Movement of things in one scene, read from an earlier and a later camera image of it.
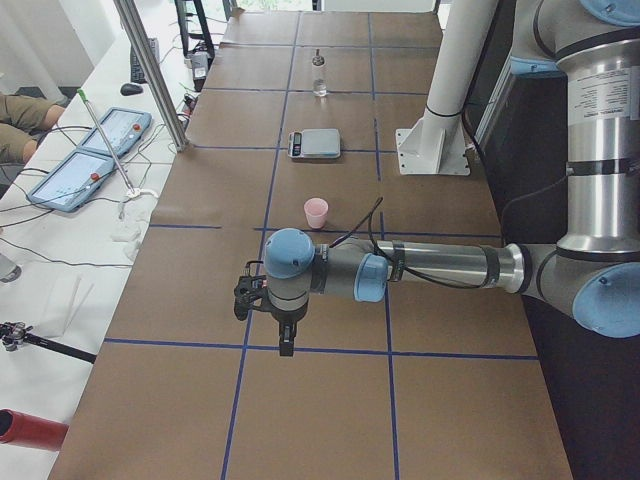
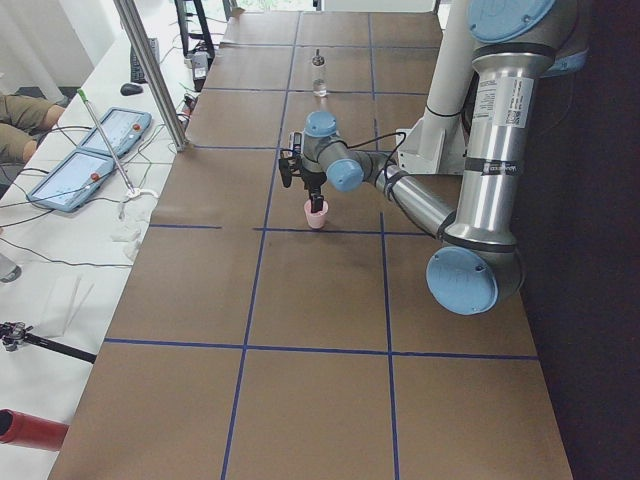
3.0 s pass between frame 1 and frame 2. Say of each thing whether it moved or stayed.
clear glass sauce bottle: stayed
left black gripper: moved
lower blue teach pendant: stayed
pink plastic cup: stayed
